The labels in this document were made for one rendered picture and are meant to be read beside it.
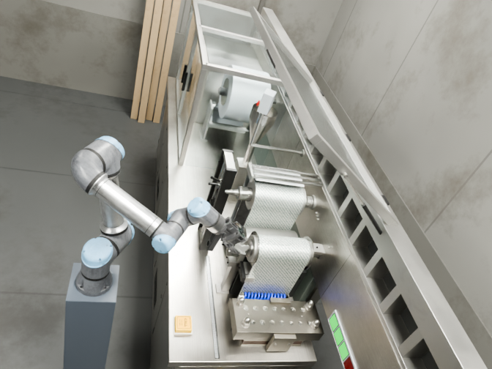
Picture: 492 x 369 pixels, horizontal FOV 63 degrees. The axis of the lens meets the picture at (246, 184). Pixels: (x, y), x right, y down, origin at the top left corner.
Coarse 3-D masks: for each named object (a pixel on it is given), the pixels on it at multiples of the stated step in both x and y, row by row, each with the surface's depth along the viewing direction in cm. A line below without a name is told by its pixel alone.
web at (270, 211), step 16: (256, 192) 177; (272, 192) 180; (288, 192) 182; (240, 208) 199; (256, 208) 180; (272, 208) 181; (288, 208) 183; (240, 224) 206; (256, 224) 187; (272, 224) 189; (288, 224) 190; (272, 240) 168; (288, 240) 171; (304, 240) 174; (272, 256) 167; (288, 256) 169; (304, 256) 171
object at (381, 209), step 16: (256, 16) 183; (272, 32) 199; (272, 48) 155; (272, 64) 148; (288, 80) 135; (288, 96) 130; (320, 96) 208; (304, 112) 120; (304, 128) 116; (320, 144) 113; (336, 160) 118; (352, 176) 123; (368, 176) 159; (368, 192) 129; (384, 208) 136
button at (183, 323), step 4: (176, 316) 172; (180, 316) 172; (184, 316) 173; (188, 316) 174; (176, 320) 171; (180, 320) 171; (184, 320) 172; (188, 320) 172; (176, 324) 169; (180, 324) 170; (184, 324) 170; (188, 324) 171; (176, 328) 168; (180, 328) 168; (184, 328) 169; (188, 328) 169; (180, 332) 169; (184, 332) 170; (188, 332) 170
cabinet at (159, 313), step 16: (160, 144) 358; (160, 160) 338; (160, 176) 319; (160, 192) 303; (160, 208) 289; (160, 256) 252; (160, 272) 241; (160, 288) 232; (160, 304) 223; (160, 320) 215; (160, 336) 208; (160, 352) 200; (160, 368) 194; (176, 368) 163; (192, 368) 165; (208, 368) 167; (224, 368) 169; (240, 368) 172; (256, 368) 174; (272, 368) 176; (288, 368) 179; (304, 368) 181
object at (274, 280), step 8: (256, 272) 172; (264, 272) 172; (272, 272) 173; (280, 272) 174; (288, 272) 175; (296, 272) 176; (256, 280) 175; (264, 280) 176; (272, 280) 177; (280, 280) 178; (288, 280) 179; (296, 280) 180; (248, 288) 178; (256, 288) 179; (264, 288) 180; (272, 288) 181; (280, 288) 182; (288, 288) 183
